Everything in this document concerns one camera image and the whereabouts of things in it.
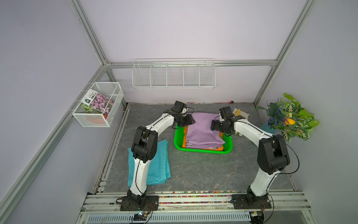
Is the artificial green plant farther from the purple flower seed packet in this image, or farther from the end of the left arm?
the purple flower seed packet

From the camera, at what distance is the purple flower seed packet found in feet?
2.37

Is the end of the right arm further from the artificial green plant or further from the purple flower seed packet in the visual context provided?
the purple flower seed packet

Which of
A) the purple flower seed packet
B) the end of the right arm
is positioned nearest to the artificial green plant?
the end of the right arm

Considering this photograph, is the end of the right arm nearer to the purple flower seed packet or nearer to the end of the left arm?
the end of the left arm

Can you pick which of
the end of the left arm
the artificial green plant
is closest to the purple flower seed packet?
the end of the left arm
